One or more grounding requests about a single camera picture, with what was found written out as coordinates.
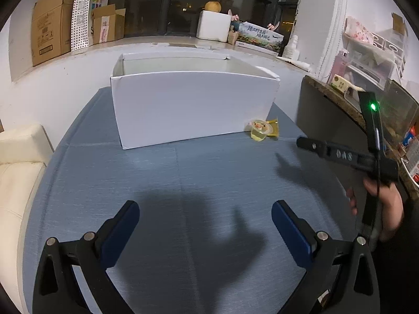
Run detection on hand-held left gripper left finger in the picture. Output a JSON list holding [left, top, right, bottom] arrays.
[[33, 200, 141, 314]]

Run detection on blue grey tablecloth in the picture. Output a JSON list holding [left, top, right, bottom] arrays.
[[21, 86, 378, 314]]

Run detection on dark glass window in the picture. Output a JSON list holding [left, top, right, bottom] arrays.
[[46, 0, 302, 40]]

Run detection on white foam box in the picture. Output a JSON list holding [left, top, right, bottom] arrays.
[[197, 9, 231, 43]]

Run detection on clear plastic container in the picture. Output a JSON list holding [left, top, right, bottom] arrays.
[[381, 79, 419, 158]]

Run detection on yellow jelly cup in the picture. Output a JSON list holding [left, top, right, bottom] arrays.
[[247, 118, 274, 142]]

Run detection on person's right hand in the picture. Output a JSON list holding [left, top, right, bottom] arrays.
[[347, 181, 405, 243]]

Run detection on green yellow tissue box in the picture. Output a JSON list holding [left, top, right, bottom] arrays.
[[330, 74, 351, 93]]

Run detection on white cardboard box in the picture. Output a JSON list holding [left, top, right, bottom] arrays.
[[110, 52, 281, 150]]

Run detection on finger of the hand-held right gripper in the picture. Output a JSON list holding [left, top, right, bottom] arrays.
[[296, 136, 330, 160]]

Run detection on pink floral cloth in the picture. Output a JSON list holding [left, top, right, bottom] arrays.
[[343, 16, 376, 45]]

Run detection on dark wooden side table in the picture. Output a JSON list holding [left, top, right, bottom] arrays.
[[296, 74, 419, 201]]

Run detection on white dotted paper bag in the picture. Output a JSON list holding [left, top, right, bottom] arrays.
[[71, 0, 96, 52]]

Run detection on cream sofa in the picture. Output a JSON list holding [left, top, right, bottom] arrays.
[[0, 124, 55, 303]]

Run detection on large brown cardboard box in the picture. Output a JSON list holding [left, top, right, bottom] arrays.
[[31, 0, 77, 67]]

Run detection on clear plastic drawer organizer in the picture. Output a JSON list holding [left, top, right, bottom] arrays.
[[333, 29, 408, 89]]

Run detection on small open cardboard box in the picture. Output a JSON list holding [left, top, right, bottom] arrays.
[[91, 3, 127, 45]]

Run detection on white plastic bottle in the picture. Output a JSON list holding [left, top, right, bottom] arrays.
[[283, 34, 300, 61]]

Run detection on person's right forearm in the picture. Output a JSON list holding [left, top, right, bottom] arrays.
[[372, 196, 419, 314]]

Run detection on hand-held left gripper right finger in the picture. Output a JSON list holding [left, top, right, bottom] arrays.
[[271, 200, 380, 314]]

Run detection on red blue snack packet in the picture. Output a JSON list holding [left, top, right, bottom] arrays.
[[401, 127, 419, 179]]

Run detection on yellow snack wrapper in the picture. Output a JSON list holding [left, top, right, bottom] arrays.
[[266, 117, 280, 141]]

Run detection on white black small device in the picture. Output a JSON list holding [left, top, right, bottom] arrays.
[[343, 85, 366, 104]]

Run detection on cardboard piece on wall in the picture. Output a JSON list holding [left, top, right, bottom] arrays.
[[392, 12, 408, 35]]

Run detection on landscape-print carton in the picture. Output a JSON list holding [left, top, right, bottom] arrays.
[[235, 21, 285, 56]]

